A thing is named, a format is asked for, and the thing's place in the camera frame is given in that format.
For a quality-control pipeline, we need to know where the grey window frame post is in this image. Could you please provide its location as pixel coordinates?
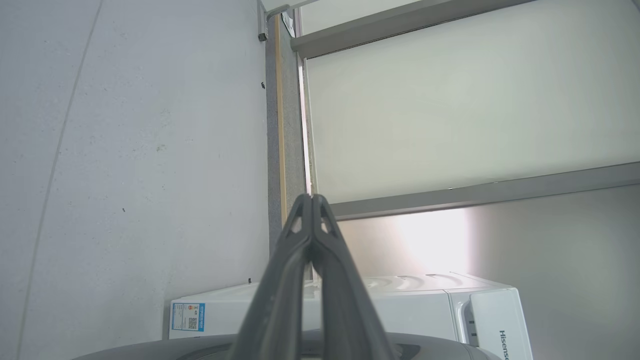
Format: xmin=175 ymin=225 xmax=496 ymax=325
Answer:
xmin=290 ymin=0 xmax=538 ymax=60
xmin=329 ymin=161 xmax=640 ymax=221

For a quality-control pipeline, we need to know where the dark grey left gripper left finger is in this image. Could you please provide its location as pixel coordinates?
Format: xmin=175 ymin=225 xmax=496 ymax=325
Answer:
xmin=227 ymin=193 xmax=314 ymax=360

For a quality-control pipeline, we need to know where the white washing machine body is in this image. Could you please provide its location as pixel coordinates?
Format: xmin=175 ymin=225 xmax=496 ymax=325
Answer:
xmin=168 ymin=272 xmax=534 ymax=360

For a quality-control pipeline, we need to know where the white Hisense control panel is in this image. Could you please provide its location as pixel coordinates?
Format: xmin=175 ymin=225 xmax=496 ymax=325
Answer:
xmin=469 ymin=287 xmax=534 ymax=360

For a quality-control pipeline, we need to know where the small grey metal bracket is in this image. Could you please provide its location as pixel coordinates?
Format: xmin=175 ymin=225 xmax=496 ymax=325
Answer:
xmin=257 ymin=0 xmax=269 ymax=42

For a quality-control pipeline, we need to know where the blue white energy label sticker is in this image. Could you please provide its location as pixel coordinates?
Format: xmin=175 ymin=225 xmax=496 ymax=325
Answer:
xmin=171 ymin=302 xmax=206 ymax=333

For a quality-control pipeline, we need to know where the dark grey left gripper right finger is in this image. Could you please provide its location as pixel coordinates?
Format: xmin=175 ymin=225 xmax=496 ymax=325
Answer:
xmin=311 ymin=193 xmax=401 ymax=360

